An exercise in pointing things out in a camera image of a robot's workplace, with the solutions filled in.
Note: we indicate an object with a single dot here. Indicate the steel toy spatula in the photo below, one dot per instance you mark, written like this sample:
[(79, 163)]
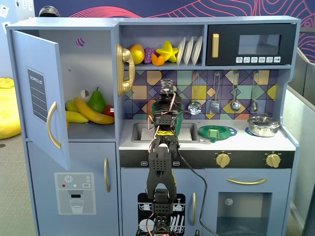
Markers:
[(214, 107)]

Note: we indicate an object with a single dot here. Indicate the green toy pear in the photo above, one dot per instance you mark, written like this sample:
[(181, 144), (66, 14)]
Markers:
[(96, 102)]

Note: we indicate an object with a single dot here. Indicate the green bowl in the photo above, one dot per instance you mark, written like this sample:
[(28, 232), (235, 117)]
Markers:
[(180, 124)]

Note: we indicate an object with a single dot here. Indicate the small gripper camera board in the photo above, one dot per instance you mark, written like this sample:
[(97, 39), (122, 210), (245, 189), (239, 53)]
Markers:
[(166, 84)]

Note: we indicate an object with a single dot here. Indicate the blue shopping list cabinet door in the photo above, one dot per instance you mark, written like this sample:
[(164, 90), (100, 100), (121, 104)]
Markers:
[(53, 81)]

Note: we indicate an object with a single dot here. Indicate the white toy plate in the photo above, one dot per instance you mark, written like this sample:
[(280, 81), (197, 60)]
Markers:
[(188, 50), (197, 49), (180, 51)]

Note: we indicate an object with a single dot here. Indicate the gold stove knob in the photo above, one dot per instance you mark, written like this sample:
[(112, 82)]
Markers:
[(223, 160), (272, 160)]

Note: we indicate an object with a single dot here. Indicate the yellow red toy mango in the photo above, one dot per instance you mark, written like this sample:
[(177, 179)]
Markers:
[(137, 54)]

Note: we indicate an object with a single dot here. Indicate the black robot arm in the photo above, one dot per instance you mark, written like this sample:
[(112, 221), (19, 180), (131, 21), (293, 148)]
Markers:
[(160, 162)]

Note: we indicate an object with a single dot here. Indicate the green toy pan lid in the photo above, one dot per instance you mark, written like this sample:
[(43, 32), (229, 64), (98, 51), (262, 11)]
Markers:
[(204, 134)]

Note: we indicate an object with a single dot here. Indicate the purple toy grapes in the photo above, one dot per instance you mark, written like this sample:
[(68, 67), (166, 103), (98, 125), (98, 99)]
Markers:
[(148, 55)]

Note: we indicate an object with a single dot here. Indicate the small yellow toy banana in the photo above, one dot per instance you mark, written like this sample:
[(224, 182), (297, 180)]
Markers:
[(75, 117), (71, 105)]

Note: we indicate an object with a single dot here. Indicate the black microwave door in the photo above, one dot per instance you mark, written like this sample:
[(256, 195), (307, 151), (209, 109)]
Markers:
[(229, 44)]

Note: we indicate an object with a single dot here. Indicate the white wall socket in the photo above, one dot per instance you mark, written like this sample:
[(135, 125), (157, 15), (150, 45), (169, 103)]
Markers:
[(3, 11), (6, 25)]

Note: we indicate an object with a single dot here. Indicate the steel toy whisk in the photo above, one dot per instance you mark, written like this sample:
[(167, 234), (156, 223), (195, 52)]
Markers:
[(254, 105)]

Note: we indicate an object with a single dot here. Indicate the gold toy telephone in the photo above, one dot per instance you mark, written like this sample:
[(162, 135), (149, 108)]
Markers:
[(123, 56)]

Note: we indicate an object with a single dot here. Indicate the blue toy kitchen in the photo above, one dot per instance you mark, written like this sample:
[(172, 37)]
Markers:
[(81, 152)]

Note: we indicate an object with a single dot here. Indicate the yellow toy starfruit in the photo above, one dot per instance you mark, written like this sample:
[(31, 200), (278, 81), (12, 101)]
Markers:
[(168, 51)]

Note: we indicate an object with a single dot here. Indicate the red toy tomato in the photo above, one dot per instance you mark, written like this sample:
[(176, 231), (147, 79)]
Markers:
[(108, 112)]

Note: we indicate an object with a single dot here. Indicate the orange toy slice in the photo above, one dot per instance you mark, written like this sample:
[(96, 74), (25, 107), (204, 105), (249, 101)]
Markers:
[(157, 61)]

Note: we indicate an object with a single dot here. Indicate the yellow bean bag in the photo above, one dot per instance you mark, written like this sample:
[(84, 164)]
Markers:
[(8, 110)]

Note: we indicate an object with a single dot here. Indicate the black helmet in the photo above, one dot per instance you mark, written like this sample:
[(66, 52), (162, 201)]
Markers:
[(49, 11)]

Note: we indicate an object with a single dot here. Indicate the steel toy skimmer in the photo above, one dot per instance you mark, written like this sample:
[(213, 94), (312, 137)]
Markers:
[(195, 107)]

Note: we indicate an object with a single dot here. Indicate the steel toy ladle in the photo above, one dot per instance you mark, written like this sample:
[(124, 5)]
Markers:
[(235, 105)]

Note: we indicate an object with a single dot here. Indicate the steel toy pot with lid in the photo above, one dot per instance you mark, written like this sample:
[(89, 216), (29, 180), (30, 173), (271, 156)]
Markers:
[(263, 125)]

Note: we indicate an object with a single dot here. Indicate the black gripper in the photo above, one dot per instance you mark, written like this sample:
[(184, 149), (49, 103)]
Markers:
[(165, 104)]

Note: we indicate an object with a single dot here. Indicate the large yellow toy banana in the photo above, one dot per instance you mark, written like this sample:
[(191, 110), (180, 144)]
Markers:
[(96, 117)]

